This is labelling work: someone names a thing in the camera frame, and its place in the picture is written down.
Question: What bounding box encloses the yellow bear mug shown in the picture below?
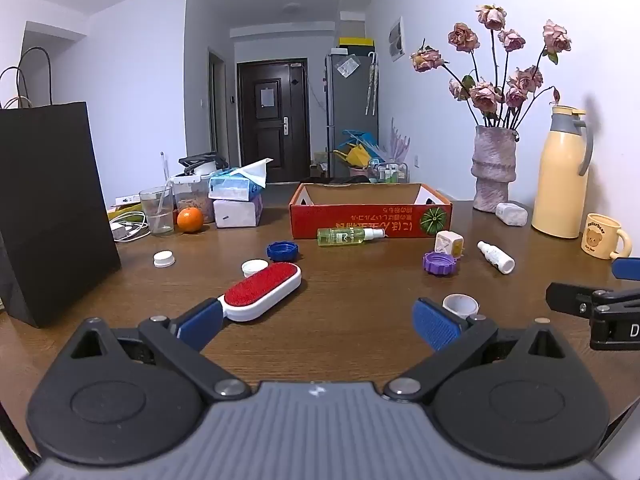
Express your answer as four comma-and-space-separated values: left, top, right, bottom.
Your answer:
581, 213, 633, 261

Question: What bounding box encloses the wall electrical panel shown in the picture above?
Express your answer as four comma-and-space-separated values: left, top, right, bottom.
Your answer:
388, 16, 406, 62

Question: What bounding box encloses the yellow bag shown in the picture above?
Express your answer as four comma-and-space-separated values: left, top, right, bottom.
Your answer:
333, 144, 373, 169

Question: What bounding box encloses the white folded umbrella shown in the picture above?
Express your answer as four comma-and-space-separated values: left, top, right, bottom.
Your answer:
365, 51, 379, 116

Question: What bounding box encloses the white cup-shaped cap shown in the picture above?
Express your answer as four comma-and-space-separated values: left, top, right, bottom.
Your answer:
442, 293, 480, 318

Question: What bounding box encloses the storage trolley with bottles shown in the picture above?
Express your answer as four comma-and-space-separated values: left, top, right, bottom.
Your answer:
370, 160, 411, 184

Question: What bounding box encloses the red cardboard box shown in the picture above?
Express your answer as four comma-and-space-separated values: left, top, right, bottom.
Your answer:
289, 182, 453, 240

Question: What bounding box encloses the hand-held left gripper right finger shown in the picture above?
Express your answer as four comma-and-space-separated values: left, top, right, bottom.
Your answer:
382, 297, 576, 403

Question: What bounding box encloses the pink ceramic vase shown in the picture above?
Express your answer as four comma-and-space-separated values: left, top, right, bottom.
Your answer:
471, 125, 521, 213

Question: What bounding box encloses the grey refrigerator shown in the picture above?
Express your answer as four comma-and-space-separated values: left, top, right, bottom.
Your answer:
325, 51, 379, 181

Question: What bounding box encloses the purple tissue pack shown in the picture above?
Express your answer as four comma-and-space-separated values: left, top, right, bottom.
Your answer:
212, 194, 264, 229

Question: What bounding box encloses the bunch of dried pink roses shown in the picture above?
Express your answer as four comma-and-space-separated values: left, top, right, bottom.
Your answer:
410, 4, 573, 133

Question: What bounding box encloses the red white lint brush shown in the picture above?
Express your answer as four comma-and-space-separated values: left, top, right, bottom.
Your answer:
220, 261, 303, 323

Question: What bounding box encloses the clear food container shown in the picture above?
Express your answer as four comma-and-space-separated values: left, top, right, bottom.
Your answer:
171, 174, 217, 224

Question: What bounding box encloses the pale purple decoration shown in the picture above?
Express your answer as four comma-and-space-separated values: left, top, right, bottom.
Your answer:
387, 119, 413, 166

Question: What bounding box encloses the blue bottle cap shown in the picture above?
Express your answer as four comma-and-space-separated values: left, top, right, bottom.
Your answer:
266, 241, 300, 262

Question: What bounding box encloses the blue tissue pack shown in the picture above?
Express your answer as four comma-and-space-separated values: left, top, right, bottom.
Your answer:
207, 157, 275, 202

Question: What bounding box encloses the clear drinking glass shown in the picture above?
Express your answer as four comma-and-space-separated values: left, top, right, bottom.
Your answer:
139, 186, 175, 237

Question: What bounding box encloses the orange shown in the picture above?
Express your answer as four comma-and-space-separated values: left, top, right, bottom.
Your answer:
176, 206, 205, 234

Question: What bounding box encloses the purple bottle cap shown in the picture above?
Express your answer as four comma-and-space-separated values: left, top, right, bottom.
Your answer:
422, 251, 459, 277

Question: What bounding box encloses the white plastic jar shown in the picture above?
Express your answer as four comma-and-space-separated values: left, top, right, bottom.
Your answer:
495, 201, 529, 227

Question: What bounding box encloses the blue folding rack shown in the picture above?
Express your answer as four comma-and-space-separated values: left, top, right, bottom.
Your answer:
341, 129, 379, 153

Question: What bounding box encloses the yellow thermos jug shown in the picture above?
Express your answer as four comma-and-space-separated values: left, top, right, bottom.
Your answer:
531, 105, 595, 239

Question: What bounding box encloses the dark brown door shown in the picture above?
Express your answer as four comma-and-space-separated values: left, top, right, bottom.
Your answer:
236, 58, 307, 184

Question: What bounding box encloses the green spray bottle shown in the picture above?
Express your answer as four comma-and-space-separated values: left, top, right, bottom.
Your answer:
316, 226, 387, 248

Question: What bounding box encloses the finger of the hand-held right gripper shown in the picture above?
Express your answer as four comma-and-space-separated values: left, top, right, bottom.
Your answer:
545, 281, 640, 318
611, 256, 640, 283

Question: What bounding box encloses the grey side door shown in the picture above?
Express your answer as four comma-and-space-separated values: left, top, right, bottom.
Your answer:
208, 47, 231, 161

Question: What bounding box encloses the black plastic stand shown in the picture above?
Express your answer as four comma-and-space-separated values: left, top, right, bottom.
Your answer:
178, 151, 229, 177

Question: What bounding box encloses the black paper bag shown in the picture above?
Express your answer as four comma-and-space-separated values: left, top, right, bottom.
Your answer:
0, 46, 123, 329

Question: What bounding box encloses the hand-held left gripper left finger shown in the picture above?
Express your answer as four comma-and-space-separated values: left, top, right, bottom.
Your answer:
65, 297, 251, 403

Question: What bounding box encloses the white spray bottle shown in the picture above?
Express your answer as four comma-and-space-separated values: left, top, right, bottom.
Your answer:
476, 240, 516, 275

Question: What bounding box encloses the white charger with cables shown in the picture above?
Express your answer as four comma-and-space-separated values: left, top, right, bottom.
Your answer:
109, 210, 151, 243

